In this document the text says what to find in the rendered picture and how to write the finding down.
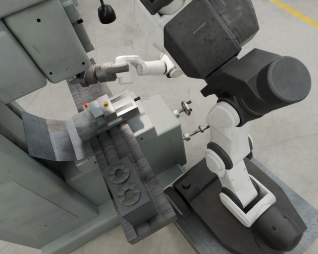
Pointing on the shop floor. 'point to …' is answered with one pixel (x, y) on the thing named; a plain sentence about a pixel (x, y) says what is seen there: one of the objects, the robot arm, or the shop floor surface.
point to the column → (28, 186)
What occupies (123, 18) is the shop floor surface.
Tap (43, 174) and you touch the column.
